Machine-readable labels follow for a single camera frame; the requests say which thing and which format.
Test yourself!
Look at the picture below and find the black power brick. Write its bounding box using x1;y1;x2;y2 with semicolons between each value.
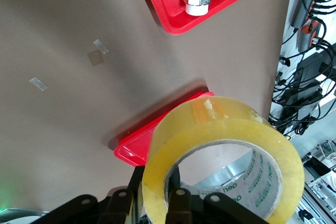
282;82;323;105
293;52;331;83
296;100;320;122

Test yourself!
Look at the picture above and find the clear yellowish tape roll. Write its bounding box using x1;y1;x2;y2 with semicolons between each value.
141;95;306;223

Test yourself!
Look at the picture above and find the brown tape patch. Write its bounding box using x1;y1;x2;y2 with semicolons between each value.
87;49;105;67

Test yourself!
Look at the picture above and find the red tray with valves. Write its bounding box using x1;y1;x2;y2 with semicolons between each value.
132;0;278;36

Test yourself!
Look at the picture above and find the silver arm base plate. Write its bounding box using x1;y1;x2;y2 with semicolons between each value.
0;208;48;224

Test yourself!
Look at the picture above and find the plain red plastic tray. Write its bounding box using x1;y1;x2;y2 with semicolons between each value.
112;91;216;167

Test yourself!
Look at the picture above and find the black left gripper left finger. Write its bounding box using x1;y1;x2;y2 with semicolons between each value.
30;165;144;224

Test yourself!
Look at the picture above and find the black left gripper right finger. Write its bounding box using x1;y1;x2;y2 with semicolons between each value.
164;166;270;224

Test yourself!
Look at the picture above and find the grey orange cable hub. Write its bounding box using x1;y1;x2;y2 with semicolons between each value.
288;0;326;29
296;20;322;53

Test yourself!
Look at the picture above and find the clear tape strip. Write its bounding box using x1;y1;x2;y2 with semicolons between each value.
93;39;109;55
29;77;49;92

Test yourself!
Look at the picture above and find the aluminium frame rack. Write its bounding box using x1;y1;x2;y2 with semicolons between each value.
295;140;336;224

